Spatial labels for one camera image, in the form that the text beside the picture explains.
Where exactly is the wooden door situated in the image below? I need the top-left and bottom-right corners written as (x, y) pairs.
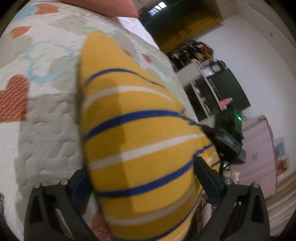
top-left (139, 1), bottom-right (223, 54)

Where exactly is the pink corduroy pillow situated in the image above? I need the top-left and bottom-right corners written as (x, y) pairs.
top-left (62, 0), bottom-right (139, 19)

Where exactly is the patchwork heart quilt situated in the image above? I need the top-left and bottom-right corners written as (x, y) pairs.
top-left (1, 1), bottom-right (196, 240)

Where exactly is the person right hand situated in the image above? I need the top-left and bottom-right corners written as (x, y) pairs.
top-left (222, 169), bottom-right (235, 182)

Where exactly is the dark mantel clock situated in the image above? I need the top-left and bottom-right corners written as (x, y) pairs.
top-left (210, 60), bottom-right (227, 74)

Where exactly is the white tv cabinet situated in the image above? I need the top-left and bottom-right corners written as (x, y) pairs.
top-left (177, 61), bottom-right (227, 121)

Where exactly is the black television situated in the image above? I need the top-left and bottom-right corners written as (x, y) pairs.
top-left (209, 68), bottom-right (251, 111)

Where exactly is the cluttered clothes rack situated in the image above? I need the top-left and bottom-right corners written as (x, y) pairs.
top-left (167, 40), bottom-right (214, 71)

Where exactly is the pink fleece bed sheet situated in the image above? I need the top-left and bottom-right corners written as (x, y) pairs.
top-left (117, 17), bottom-right (159, 49)

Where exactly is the yellow striped knit sweater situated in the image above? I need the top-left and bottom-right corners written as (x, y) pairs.
top-left (79, 32), bottom-right (220, 240)

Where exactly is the pink water bottle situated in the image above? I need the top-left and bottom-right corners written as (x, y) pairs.
top-left (220, 97), bottom-right (233, 107)

